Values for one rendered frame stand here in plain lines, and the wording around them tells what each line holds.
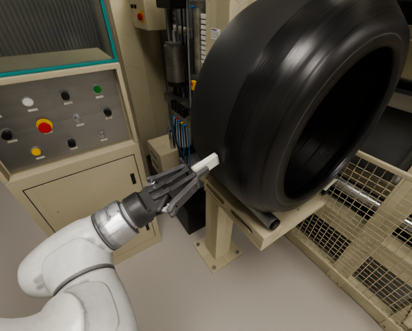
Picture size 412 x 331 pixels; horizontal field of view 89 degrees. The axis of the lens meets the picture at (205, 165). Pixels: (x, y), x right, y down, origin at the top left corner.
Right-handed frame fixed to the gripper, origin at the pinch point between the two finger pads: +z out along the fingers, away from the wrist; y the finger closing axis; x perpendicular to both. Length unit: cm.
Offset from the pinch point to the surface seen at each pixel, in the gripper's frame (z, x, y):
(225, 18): 30.8, -19.6, 27.2
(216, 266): -6, 117, 21
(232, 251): 10, 121, 24
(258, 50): 16.9, -20.1, -1.1
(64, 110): -25, -2, 66
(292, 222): 22.7, 42.3, -10.7
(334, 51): 23.8, -19.2, -11.9
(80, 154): -32, 18, 66
